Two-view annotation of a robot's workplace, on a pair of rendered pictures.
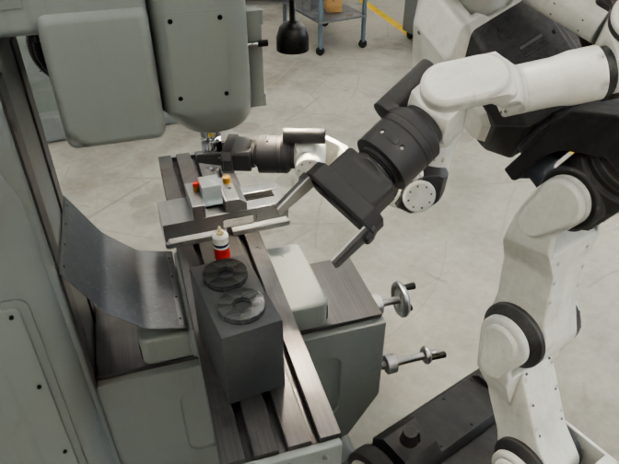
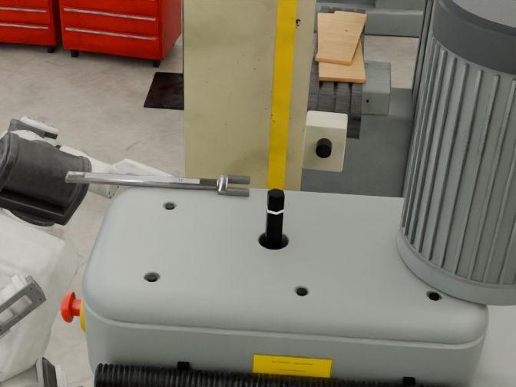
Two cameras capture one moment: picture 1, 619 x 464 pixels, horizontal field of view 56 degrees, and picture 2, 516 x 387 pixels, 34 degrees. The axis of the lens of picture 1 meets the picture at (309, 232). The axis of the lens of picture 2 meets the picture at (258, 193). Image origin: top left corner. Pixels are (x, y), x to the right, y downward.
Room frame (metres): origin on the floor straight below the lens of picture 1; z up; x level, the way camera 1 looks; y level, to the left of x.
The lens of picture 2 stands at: (2.00, 0.47, 2.49)
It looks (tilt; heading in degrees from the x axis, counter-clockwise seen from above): 33 degrees down; 199
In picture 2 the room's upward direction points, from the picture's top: 3 degrees clockwise
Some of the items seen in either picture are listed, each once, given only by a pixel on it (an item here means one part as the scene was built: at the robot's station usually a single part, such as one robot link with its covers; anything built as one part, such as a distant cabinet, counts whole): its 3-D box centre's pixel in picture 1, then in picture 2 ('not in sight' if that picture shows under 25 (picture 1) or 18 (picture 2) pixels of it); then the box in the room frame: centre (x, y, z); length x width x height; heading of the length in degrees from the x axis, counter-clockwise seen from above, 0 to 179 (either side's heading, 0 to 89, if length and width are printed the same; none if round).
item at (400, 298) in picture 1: (390, 301); not in sight; (1.36, -0.25, 0.63); 0.16 x 0.12 x 0.12; 107
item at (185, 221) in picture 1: (223, 205); not in sight; (1.36, 0.24, 0.98); 0.35 x 0.15 x 0.11; 109
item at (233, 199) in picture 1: (230, 193); not in sight; (1.37, 0.22, 1.02); 0.12 x 0.06 x 0.04; 19
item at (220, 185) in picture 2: not in sight; (157, 181); (1.15, 0.04, 1.89); 0.24 x 0.04 x 0.01; 108
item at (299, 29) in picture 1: (292, 35); not in sight; (1.29, 0.04, 1.48); 0.07 x 0.07 x 0.06
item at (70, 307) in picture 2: not in sight; (74, 307); (1.28, -0.02, 1.76); 0.04 x 0.03 x 0.04; 17
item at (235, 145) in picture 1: (251, 154); not in sight; (1.20, 0.13, 1.23); 0.13 x 0.12 x 0.10; 176
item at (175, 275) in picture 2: not in sight; (282, 291); (1.21, 0.24, 1.81); 0.47 x 0.26 x 0.16; 107
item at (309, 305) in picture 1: (227, 295); not in sight; (1.21, 0.23, 0.79); 0.50 x 0.35 x 0.12; 107
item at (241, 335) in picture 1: (237, 323); not in sight; (0.86, 0.15, 1.03); 0.22 x 0.12 x 0.20; 24
